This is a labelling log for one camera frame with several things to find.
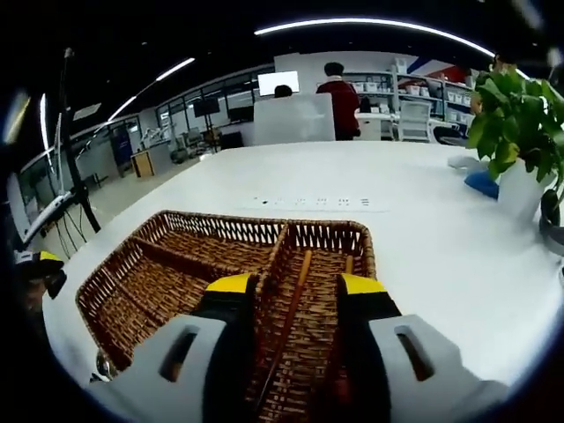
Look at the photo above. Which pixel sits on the white storage shelf with bins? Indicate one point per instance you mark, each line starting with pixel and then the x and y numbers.
pixel 410 88

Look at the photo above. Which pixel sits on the black monitor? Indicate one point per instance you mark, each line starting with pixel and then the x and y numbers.
pixel 240 114
pixel 206 107

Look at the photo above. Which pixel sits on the dark grey device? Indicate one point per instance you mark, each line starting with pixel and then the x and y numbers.
pixel 553 224

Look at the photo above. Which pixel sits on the silver metal spoon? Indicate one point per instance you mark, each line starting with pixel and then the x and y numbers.
pixel 106 365

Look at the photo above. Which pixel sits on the table power socket strip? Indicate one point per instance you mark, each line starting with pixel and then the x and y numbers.
pixel 317 203

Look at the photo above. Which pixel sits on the wooden cabinet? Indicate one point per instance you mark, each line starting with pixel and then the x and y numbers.
pixel 142 165

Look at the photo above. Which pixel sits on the bright white monitor screen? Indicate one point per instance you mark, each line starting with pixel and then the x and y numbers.
pixel 277 83

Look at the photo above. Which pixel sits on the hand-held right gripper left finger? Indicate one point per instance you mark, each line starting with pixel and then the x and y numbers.
pixel 198 374

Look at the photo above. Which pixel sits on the blue standing banner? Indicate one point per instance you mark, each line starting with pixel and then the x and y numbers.
pixel 121 145

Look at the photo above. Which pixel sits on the brown wicker utensil storage basket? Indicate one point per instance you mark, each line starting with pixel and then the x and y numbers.
pixel 176 264

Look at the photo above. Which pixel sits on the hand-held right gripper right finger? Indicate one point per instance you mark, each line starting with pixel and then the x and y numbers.
pixel 396 379

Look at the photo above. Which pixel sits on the white partition panel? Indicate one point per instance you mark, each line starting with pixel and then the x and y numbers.
pixel 293 119

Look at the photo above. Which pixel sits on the white ceiling light strip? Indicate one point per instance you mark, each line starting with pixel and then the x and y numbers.
pixel 43 123
pixel 374 24
pixel 176 69
pixel 122 108

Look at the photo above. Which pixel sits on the green plant in white pot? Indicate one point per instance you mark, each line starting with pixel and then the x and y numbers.
pixel 515 119

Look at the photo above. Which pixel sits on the black laptop stand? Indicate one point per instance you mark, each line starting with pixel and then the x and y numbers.
pixel 72 150

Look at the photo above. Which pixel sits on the white small object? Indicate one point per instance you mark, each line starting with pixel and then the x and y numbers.
pixel 462 162

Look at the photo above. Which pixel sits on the white office chair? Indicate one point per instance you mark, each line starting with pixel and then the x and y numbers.
pixel 414 121

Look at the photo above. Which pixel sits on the blue cloth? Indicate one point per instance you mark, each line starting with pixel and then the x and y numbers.
pixel 482 185

